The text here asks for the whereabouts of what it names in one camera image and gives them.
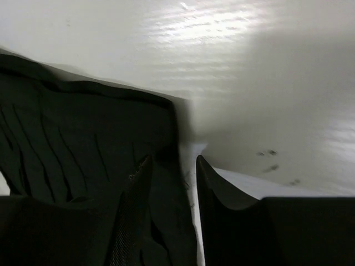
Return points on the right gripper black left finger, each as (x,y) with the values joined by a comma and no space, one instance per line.
(106,229)

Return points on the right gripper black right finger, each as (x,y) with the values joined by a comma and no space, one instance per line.
(238,229)

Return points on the black pleated skirt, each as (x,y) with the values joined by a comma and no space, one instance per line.
(64,140)

